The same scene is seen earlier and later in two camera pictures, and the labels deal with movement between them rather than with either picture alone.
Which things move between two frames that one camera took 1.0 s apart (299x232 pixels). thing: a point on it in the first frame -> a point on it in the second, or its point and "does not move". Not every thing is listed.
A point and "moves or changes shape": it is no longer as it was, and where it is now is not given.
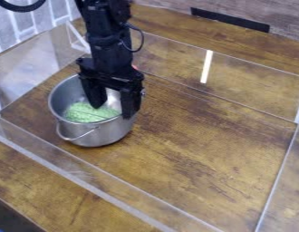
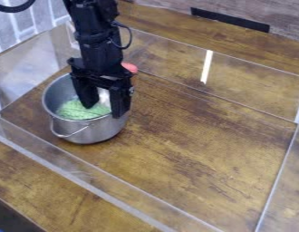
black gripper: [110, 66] -> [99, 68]
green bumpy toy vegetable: [83, 111] moves or changes shape
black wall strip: [221, 17] does not move
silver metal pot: [94, 134] moves or changes shape
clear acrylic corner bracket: [78, 42] does not move
